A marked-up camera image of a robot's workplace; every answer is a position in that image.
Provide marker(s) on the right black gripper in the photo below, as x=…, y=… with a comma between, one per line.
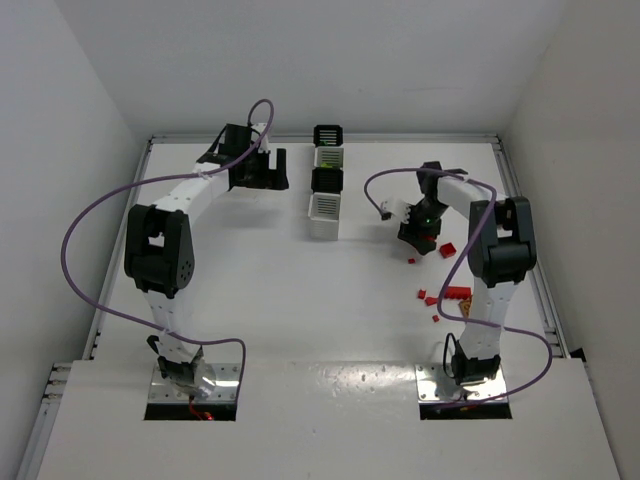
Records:
x=417, y=236

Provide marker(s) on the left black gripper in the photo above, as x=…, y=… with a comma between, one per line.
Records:
x=267, y=176

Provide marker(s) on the long red lego brick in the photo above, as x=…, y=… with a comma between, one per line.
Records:
x=458, y=293

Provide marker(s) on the orange lego plate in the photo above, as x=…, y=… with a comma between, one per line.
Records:
x=465, y=307

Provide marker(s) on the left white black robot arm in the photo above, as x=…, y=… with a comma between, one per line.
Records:
x=159, y=252

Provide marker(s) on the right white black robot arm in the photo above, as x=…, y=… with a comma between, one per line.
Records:
x=499, y=259

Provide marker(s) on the red square lego brick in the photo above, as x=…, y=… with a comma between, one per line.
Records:
x=447, y=250

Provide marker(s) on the near black slatted container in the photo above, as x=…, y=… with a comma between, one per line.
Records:
x=327, y=180

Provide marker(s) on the black slatted container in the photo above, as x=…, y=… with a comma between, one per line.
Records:
x=333, y=133
x=327, y=180

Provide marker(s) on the far black slatted container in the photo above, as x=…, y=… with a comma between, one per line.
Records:
x=333, y=133

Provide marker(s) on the far white slatted container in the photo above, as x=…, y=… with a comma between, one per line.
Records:
x=329, y=154

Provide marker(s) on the white slatted container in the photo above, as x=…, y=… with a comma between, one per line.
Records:
x=329, y=154
x=324, y=216

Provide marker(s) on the near white slatted container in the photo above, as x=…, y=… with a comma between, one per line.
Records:
x=324, y=216

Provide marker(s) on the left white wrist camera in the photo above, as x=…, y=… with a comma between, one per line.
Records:
x=259, y=141

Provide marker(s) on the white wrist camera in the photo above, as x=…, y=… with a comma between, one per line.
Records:
x=259, y=141
x=393, y=207

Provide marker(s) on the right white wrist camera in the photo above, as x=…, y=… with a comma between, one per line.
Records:
x=393, y=207

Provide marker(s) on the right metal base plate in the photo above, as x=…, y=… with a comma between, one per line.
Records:
x=435, y=387

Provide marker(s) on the metal base plate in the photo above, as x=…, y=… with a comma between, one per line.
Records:
x=213, y=384
x=435, y=387

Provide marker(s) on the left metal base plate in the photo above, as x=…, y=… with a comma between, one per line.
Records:
x=213, y=384

